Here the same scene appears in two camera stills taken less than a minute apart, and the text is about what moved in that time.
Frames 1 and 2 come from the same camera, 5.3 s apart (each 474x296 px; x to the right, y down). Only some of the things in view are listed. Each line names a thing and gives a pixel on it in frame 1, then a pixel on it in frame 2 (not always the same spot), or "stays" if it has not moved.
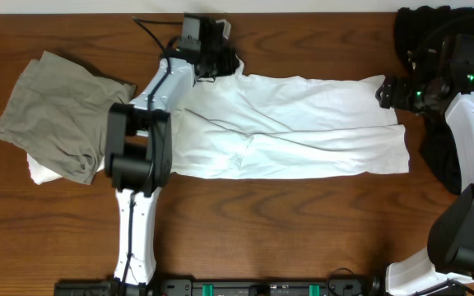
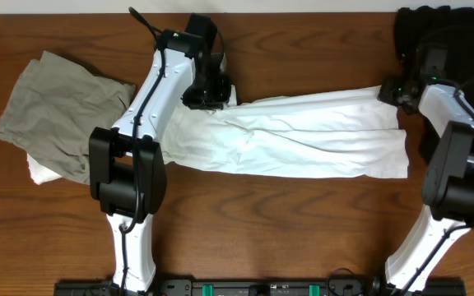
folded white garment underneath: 40,173 stays
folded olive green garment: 55,113 stays
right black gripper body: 405,94 stays
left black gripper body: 215,62 → 206,91
